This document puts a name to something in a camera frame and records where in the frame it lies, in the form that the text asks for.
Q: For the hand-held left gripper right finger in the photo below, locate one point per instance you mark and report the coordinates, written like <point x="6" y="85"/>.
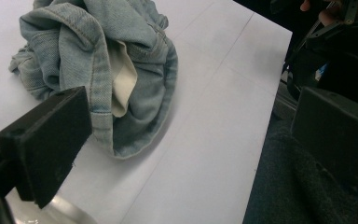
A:
<point x="338" y="137"/>

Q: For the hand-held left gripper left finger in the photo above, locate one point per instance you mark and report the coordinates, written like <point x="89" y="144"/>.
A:
<point x="48" y="146"/>

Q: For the light blue denim shorts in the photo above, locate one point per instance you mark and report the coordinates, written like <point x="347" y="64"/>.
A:
<point x="74" y="46"/>

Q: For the white table mat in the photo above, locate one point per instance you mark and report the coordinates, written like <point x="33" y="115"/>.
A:
<point x="217" y="93"/>

